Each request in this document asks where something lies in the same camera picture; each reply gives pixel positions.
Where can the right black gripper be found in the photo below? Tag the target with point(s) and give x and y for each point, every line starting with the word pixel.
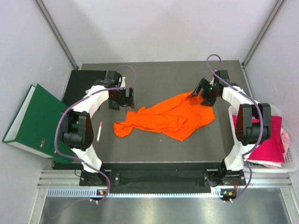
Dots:
pixel 203 84

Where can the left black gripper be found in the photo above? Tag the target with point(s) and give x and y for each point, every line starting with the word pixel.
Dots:
pixel 126 101

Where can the orange t shirt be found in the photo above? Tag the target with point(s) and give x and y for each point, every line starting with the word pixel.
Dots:
pixel 177 117

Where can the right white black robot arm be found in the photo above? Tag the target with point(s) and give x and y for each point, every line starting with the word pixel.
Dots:
pixel 253 126

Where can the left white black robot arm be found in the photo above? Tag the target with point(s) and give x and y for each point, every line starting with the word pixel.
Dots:
pixel 76 130

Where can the pink white marker pen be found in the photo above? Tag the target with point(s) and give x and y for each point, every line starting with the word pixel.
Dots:
pixel 99 131

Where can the black notebook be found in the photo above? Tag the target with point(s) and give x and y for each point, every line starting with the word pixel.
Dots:
pixel 79 82

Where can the magenta t shirt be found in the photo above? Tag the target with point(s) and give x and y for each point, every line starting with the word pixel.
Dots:
pixel 271 150

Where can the light pink t shirt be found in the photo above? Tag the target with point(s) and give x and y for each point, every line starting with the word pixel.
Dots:
pixel 285 144

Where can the white plastic laundry basket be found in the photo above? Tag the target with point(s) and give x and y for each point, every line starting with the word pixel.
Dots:
pixel 290 163

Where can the green ring binder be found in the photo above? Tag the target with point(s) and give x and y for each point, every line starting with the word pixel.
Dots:
pixel 34 125

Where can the grey slotted cable duct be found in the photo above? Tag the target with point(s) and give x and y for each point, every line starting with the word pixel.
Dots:
pixel 98 193

